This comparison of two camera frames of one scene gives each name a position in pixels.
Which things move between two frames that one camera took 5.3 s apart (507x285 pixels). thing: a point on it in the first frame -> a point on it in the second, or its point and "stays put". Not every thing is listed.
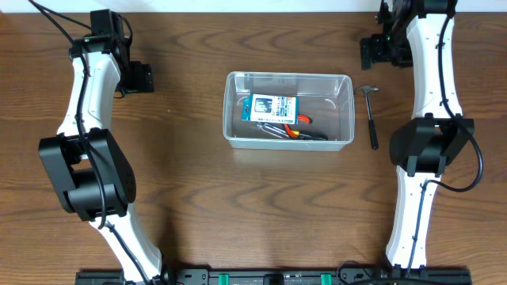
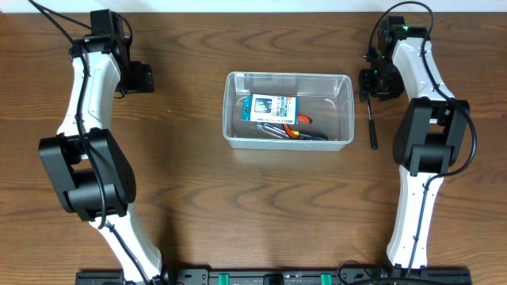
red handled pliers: x=295 y=134 stays put
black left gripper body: x=145 y=77 stays put
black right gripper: x=366 y=52 -> x=370 y=92
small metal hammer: x=372 y=128 stays put
